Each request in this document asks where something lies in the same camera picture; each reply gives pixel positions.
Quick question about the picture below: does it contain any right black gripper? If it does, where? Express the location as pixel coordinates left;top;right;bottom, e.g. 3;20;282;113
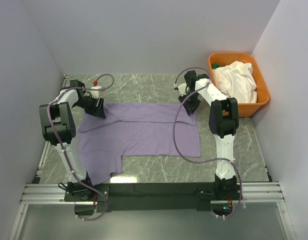
178;90;201;116

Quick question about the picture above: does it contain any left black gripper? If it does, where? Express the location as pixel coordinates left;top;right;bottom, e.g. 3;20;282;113
74;95;106;119

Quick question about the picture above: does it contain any purple t shirt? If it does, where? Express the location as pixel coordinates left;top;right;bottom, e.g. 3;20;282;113
78;102;201;185

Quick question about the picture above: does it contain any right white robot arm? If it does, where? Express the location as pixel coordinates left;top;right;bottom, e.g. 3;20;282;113
174;68;240;200

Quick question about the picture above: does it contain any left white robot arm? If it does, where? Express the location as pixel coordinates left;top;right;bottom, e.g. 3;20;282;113
39;79;108;202

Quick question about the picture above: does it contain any green object in basket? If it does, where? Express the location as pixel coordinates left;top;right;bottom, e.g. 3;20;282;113
212;63;220;70

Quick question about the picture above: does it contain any orange plastic basket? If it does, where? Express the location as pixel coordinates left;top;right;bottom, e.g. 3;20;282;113
208;52;270;118

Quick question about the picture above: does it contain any white t shirt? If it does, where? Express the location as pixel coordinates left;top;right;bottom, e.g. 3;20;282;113
212;61;257;104

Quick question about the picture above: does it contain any black mounting base bar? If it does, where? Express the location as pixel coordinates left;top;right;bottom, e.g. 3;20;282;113
64;182;239;212

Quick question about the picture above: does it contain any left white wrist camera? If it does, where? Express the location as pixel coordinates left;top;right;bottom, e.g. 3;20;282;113
90;80;103;99

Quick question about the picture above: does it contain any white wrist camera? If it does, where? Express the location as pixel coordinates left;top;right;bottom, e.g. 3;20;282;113
90;80;103;99
174;83;187;96

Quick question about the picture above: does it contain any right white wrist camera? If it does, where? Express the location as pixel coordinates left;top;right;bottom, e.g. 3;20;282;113
174;83;187;96

